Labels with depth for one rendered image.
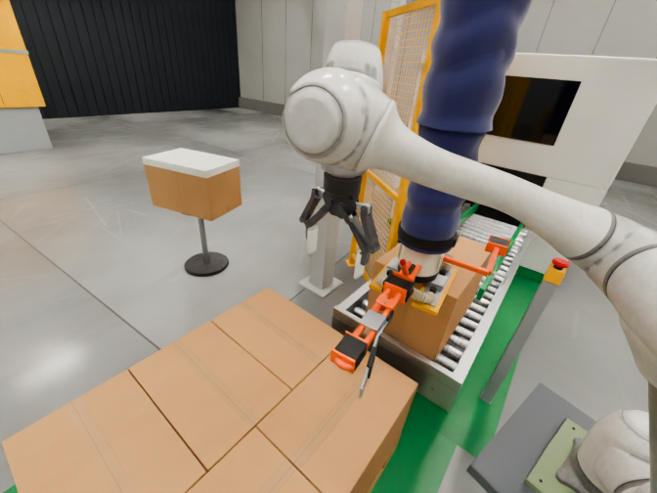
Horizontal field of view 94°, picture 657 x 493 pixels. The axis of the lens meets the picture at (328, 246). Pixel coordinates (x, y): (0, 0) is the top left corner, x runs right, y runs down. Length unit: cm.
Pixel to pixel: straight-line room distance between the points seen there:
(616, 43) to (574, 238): 940
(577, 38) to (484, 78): 893
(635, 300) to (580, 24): 951
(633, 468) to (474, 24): 113
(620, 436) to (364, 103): 99
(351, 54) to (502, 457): 116
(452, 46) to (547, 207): 58
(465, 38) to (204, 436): 151
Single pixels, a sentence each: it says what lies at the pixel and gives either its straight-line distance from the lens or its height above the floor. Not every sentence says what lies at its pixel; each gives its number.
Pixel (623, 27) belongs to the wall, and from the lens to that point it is 1002.
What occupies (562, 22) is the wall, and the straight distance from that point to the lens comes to 1000.
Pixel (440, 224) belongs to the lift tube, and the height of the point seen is 128.
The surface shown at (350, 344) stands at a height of 107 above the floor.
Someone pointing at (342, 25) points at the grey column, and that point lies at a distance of 220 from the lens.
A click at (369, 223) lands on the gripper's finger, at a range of 60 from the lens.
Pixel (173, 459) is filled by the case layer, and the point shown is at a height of 54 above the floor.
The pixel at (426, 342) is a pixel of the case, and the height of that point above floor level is 65.
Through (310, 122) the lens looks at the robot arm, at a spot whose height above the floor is 168.
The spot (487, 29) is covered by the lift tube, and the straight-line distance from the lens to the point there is 104.
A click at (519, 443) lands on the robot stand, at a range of 131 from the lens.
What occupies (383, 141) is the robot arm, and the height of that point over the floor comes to 166.
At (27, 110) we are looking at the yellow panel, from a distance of 786.
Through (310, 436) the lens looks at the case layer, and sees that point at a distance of 134.
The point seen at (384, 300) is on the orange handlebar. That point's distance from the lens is 105.
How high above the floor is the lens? 173
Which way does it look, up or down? 30 degrees down
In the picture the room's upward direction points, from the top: 5 degrees clockwise
